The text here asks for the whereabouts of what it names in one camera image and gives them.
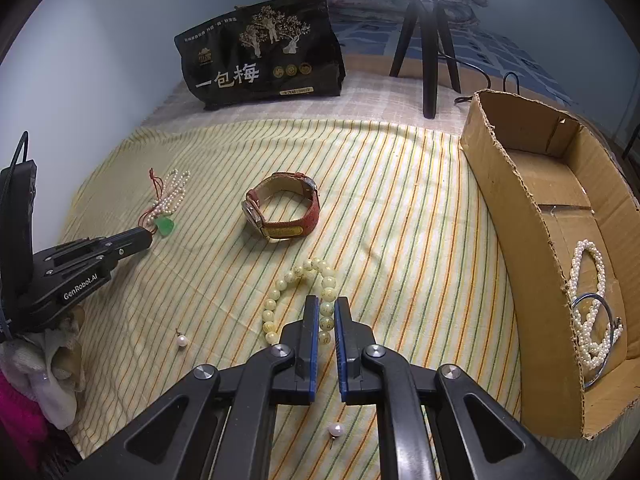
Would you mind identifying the black cable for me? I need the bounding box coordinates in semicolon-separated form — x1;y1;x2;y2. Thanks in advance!
440;50;522;107

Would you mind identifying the person's left hand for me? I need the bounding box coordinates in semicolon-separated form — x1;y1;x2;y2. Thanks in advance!
0;307;87;431

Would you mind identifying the silver bangle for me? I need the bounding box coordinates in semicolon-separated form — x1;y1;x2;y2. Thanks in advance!
572;292;622;389

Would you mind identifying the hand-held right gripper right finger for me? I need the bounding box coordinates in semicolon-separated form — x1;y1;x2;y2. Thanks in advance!
334;296;581;480

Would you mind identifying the green jade pendant red cord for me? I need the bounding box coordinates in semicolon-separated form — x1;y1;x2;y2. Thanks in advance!
139;167;176;237

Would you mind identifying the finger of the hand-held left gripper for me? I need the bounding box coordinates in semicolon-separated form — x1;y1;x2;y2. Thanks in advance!
34;226;153;267
29;247;151;315

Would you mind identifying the black tripod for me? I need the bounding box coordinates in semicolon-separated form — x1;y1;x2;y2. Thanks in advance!
389;0;462;120

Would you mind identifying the long pearl necklace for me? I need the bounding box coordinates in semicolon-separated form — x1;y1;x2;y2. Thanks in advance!
567;240;624;369

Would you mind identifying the black snack bag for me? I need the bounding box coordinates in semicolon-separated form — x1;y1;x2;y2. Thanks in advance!
174;0;347;112

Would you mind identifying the cardboard box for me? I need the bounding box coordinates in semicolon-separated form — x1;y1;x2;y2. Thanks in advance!
460;89;640;441

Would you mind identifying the cream bead bracelet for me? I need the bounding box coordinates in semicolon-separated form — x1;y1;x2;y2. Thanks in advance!
262;258;339;347

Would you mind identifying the striped yellow cloth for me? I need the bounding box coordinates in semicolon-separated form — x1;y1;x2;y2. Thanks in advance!
57;119;524;461

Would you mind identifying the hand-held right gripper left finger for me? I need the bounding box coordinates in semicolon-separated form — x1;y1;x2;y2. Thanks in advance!
65;295;321;480

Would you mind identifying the small pearl bracelet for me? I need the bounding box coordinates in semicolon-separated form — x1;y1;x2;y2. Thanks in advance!
151;169;192;216

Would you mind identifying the red leather strap watch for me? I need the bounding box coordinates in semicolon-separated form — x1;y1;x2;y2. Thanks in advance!
241;171;321;242

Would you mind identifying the blue patterned bed sheet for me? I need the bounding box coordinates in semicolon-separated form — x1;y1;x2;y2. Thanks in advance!
295;0;573;111

